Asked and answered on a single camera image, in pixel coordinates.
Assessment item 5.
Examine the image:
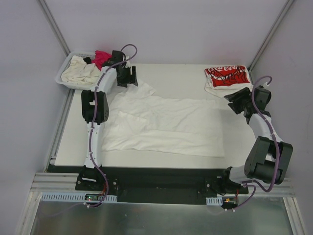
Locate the plain white t-shirt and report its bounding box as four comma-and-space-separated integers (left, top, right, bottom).
102, 83, 224, 158

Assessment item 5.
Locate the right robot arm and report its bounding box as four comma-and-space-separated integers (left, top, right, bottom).
220, 86, 293, 193

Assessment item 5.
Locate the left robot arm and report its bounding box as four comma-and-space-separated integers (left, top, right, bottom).
75, 50, 138, 191

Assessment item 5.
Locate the folded Coca-Cola print t-shirt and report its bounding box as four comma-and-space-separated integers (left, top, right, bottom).
204, 65, 253, 98

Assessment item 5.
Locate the pink garment in basket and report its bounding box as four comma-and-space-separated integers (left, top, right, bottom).
92, 50, 112, 70

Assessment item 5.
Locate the black garment in basket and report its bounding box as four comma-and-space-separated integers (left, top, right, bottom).
83, 57, 92, 64

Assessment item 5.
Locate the cream shirt in basket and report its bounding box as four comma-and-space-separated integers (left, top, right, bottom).
61, 55, 101, 85

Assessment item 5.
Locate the white plastic laundry basket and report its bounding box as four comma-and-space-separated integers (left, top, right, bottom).
55, 51, 104, 90

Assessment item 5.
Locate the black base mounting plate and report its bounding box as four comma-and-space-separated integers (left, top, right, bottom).
75, 167, 248, 205

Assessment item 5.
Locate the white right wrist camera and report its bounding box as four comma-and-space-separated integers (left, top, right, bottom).
259, 83, 270, 89

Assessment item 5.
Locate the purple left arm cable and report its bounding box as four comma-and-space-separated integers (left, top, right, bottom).
88, 44, 138, 209

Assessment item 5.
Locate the aluminium frame post left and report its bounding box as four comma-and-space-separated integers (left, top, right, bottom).
36, 0, 70, 56

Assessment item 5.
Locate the aluminium frame post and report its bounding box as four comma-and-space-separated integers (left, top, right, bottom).
248, 0, 296, 73
36, 0, 70, 56

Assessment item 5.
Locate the aluminium extrusion rail right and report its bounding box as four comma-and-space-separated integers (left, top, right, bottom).
247, 178, 295, 197

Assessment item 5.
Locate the aluminium extrusion rail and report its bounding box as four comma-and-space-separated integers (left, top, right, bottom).
247, 178, 295, 197
31, 172, 81, 192

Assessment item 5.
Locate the right white cable duct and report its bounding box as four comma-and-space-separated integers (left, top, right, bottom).
205, 196, 223, 206

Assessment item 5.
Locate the white cable duct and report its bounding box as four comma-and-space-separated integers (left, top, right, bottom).
41, 192, 117, 203
205, 196, 223, 206

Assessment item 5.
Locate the aluminium frame post right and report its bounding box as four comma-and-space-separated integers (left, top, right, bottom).
248, 0, 296, 73

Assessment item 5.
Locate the aluminium extrusion rail left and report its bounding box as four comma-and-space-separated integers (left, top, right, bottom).
31, 172, 81, 192

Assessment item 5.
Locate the left white cable duct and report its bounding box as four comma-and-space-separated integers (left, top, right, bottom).
41, 192, 117, 203

